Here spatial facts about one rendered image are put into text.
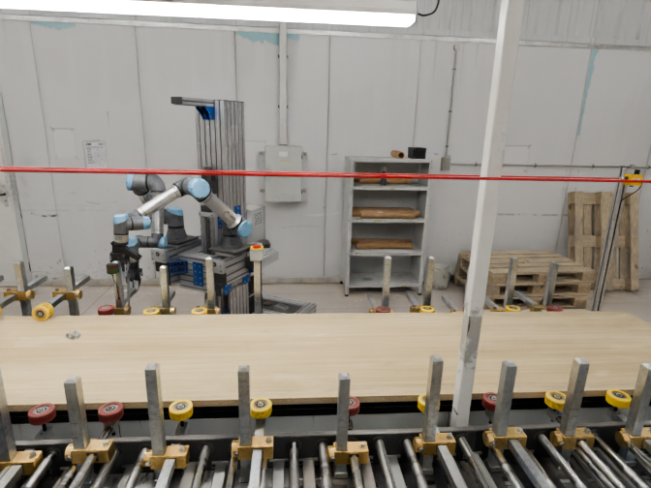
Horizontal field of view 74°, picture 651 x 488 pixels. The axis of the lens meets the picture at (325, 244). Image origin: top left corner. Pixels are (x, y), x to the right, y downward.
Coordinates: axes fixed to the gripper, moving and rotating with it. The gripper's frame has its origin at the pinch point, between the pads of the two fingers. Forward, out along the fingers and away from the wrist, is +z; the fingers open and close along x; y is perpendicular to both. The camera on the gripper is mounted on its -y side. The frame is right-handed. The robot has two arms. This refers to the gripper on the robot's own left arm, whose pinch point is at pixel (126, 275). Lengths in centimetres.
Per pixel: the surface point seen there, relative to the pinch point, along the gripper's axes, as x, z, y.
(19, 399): 96, 14, 1
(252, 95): -257, -122, -39
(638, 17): -277, -249, -468
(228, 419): 96, 20, -73
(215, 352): 65, 9, -62
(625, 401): 104, -1, -221
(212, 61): -254, -152, 3
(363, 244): -233, 29, -175
